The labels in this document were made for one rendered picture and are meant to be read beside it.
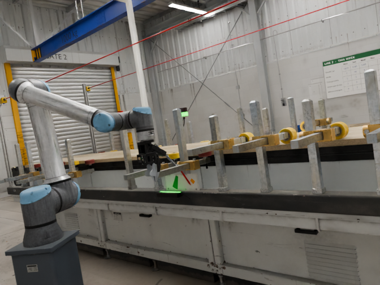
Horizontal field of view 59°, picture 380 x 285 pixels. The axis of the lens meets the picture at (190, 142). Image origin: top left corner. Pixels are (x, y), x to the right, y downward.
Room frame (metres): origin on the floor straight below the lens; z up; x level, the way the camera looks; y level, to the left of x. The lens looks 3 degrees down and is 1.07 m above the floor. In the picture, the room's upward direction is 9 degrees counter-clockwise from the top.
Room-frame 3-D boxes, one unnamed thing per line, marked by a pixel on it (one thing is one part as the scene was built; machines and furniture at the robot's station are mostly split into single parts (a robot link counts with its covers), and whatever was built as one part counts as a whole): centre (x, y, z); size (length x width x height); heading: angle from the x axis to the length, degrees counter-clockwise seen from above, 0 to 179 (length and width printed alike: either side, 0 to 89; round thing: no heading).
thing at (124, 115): (1.70, 0.32, 1.14); 0.12 x 0.12 x 0.09; 71
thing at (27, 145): (3.23, 1.55, 0.90); 0.03 x 0.03 x 0.48; 49
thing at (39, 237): (1.69, 0.81, 0.65); 0.19 x 0.19 x 0.10
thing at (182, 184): (1.92, 0.09, 0.75); 0.26 x 0.01 x 0.10; 49
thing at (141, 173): (2.01, 0.24, 0.83); 0.43 x 0.03 x 0.04; 139
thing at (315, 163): (1.42, -0.52, 0.86); 0.03 x 0.03 x 0.48; 49
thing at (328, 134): (1.41, -0.53, 0.95); 0.13 x 0.06 x 0.05; 49
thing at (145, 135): (1.67, 0.21, 1.05); 0.10 x 0.09 x 0.05; 49
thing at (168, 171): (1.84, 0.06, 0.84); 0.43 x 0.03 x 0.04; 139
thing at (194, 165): (1.90, 0.03, 0.85); 0.13 x 0.06 x 0.05; 49
